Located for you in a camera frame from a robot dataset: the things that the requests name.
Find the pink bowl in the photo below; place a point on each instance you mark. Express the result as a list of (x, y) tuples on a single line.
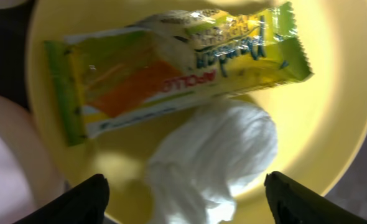
[(28, 177)]

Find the green snack wrapper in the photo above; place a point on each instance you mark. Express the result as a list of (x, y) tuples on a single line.
[(168, 62)]

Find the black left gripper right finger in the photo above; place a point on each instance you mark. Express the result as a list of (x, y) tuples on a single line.
[(292, 203)]

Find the white tissue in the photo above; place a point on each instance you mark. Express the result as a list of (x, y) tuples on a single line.
[(198, 168)]

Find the dark brown serving tray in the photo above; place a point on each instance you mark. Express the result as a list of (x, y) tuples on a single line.
[(3, 53)]

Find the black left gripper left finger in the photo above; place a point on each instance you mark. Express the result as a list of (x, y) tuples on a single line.
[(84, 204)]

